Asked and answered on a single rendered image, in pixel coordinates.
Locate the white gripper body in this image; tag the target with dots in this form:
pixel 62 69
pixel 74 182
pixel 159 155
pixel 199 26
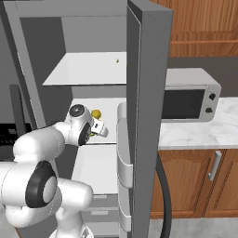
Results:
pixel 103 131

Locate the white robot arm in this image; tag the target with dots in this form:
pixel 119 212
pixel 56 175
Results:
pixel 37 148

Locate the yellow round fruit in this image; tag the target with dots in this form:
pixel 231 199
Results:
pixel 96 113

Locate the white fridge shelf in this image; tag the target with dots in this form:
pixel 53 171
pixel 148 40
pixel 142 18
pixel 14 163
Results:
pixel 110 108
pixel 99 167
pixel 89 69

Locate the tall white door bin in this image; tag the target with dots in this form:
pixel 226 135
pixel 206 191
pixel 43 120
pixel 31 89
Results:
pixel 123 155

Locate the grey open fridge door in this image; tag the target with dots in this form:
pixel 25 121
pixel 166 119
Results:
pixel 148 93

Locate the short white door bin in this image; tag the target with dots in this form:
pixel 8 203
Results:
pixel 125 210

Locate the grey fridge drawer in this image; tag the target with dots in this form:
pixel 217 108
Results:
pixel 103 217

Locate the wooden base cupboard door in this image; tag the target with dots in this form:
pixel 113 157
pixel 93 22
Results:
pixel 182 182
pixel 227 186

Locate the grey fridge body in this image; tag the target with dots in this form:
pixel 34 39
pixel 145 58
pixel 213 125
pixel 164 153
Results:
pixel 43 46

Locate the dark grey closed fridge door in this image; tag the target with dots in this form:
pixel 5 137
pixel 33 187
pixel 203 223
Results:
pixel 9 62

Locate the small green yellow item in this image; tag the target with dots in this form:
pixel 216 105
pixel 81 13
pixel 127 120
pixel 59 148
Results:
pixel 91 134

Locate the white toaster oven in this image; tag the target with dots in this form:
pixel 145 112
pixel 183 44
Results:
pixel 189 99

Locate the wooden wall cupboards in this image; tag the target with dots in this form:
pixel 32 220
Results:
pixel 204 28

